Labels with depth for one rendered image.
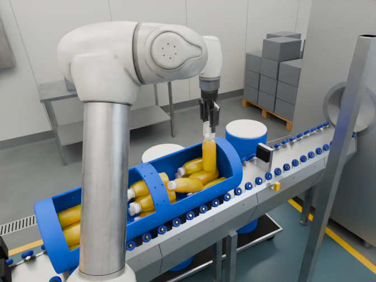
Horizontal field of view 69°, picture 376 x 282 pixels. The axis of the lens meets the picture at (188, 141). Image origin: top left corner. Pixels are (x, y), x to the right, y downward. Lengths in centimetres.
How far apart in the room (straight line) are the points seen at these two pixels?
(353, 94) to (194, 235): 96
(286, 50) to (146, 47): 380
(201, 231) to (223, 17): 405
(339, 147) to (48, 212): 129
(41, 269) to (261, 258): 163
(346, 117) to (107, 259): 117
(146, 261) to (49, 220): 47
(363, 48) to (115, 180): 110
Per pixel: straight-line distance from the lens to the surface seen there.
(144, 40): 57
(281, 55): 423
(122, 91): 60
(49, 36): 421
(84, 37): 63
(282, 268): 241
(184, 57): 53
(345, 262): 260
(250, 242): 232
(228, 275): 199
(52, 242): 109
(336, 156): 153
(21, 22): 420
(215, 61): 112
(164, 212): 117
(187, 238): 138
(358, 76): 138
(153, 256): 133
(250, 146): 185
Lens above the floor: 190
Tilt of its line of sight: 29 degrees down
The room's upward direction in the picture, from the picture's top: 3 degrees counter-clockwise
